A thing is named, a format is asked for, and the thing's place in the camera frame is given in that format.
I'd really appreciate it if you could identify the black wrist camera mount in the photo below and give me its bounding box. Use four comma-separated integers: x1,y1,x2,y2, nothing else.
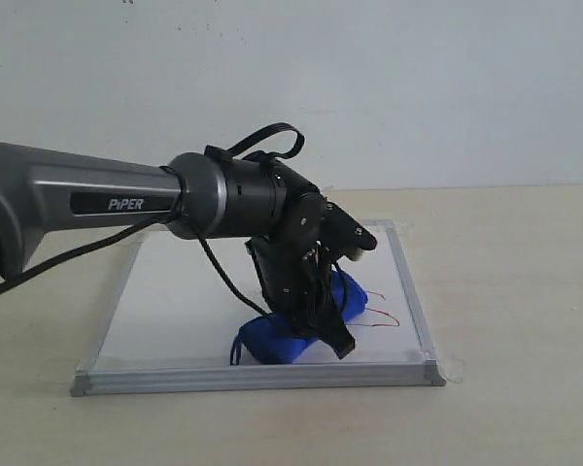
319,201,378,262

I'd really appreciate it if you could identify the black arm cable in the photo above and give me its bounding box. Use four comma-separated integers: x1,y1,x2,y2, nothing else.
0,123,306,316

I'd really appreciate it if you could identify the white board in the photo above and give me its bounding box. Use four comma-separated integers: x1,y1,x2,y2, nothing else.
71,219,446,396

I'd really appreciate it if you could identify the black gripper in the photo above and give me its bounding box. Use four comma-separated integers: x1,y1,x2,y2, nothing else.
245,192,356,359

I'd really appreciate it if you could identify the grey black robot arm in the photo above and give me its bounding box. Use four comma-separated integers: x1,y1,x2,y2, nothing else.
0,142,376,358

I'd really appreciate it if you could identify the blue cloth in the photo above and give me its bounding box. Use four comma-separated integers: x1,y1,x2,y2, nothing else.
229,270,368,365

